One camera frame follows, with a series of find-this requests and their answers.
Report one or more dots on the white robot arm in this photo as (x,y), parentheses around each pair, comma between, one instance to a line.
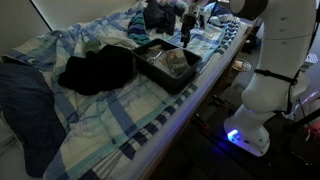
(288,29)

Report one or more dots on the teal striped cloth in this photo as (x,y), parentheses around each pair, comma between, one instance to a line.
(137,30)

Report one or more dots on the dark blue jeans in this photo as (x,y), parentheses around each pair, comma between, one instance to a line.
(28,108)

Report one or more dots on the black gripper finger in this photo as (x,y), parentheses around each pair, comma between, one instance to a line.
(184,40)
(188,38)

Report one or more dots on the white box on floor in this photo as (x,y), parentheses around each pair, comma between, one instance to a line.
(311,58)

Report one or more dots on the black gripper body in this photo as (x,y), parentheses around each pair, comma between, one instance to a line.
(188,23)

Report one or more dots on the black clothing heap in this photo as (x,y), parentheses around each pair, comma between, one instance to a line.
(110,68)

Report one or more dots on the dark jacket near pillow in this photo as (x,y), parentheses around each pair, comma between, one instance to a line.
(159,16)

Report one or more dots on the blue checked bed sheet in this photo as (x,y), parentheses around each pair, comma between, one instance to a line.
(104,131)

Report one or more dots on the dark grey plastic box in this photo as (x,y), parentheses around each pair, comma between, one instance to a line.
(172,85)

